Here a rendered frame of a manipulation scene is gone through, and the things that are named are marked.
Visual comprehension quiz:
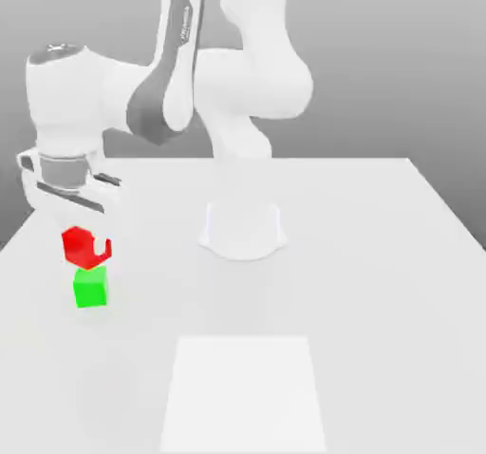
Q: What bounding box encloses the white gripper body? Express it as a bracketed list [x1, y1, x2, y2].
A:
[23, 179, 123, 232]

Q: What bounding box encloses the small red cube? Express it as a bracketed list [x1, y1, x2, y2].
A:
[61, 225, 113, 272]

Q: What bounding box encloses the small green cube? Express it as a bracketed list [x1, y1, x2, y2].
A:
[72, 265, 109, 310]

